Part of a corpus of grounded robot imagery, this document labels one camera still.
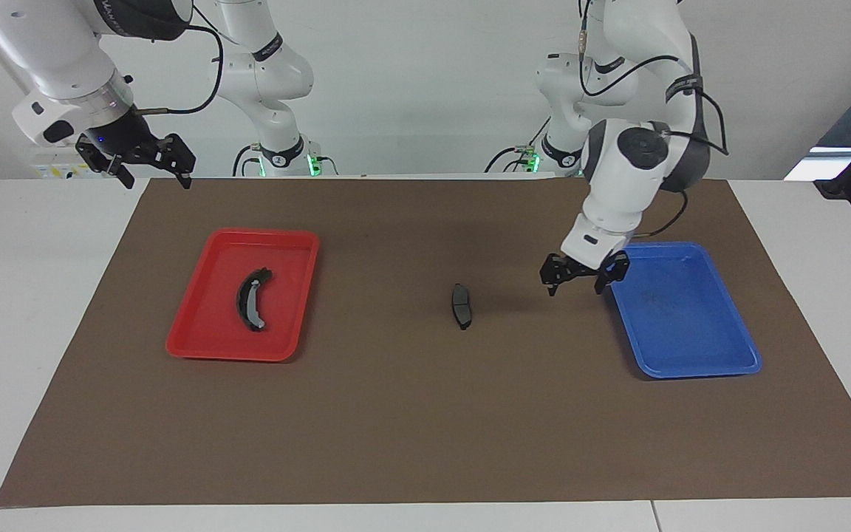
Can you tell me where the dark brake pad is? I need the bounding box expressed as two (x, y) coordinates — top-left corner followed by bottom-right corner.
(451, 283), (474, 331)

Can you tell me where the curved brake shoe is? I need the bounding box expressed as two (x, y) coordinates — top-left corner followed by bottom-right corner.
(235, 267), (274, 333)

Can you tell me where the yellow labelled power strip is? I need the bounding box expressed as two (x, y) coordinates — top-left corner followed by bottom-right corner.
(30, 146), (95, 180)

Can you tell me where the blue plastic tray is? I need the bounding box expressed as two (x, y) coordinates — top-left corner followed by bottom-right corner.
(609, 241), (763, 380)

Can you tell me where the red plastic tray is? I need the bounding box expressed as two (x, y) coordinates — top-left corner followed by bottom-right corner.
(165, 228), (321, 363)

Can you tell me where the brown table mat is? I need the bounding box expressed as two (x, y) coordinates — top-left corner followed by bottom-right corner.
(0, 176), (851, 508)

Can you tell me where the thin cable with metal plug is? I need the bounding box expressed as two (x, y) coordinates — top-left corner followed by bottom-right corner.
(134, 22), (225, 116)

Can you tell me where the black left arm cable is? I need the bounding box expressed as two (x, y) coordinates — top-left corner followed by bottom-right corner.
(577, 0), (729, 241)

